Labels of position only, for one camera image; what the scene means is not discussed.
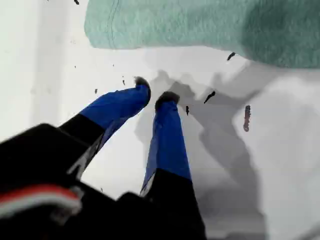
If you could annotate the pale green T-shirt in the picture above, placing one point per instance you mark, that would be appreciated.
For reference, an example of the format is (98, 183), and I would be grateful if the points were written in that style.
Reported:
(175, 22)

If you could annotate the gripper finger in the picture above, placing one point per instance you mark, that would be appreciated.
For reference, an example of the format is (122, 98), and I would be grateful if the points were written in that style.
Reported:
(120, 107)
(168, 140)

